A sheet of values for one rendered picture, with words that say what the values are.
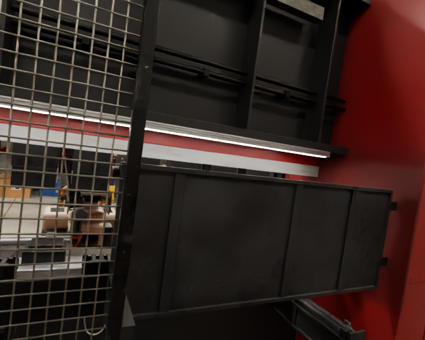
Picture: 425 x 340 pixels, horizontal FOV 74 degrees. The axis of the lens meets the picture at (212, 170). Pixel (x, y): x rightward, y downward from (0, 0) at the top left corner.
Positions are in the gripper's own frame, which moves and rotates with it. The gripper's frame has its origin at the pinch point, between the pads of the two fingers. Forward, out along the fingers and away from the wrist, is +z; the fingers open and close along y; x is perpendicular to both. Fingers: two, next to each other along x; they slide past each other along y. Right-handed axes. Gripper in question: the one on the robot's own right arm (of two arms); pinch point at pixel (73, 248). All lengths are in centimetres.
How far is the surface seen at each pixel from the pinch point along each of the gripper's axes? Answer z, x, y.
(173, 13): -100, 30, 70
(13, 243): -5.1, -18.3, 41.1
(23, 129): -47, -19, 53
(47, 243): -7, -4, 64
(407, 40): -100, 131, 98
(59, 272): 0, 1, 77
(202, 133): -50, 44, 71
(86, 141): -46, 3, 51
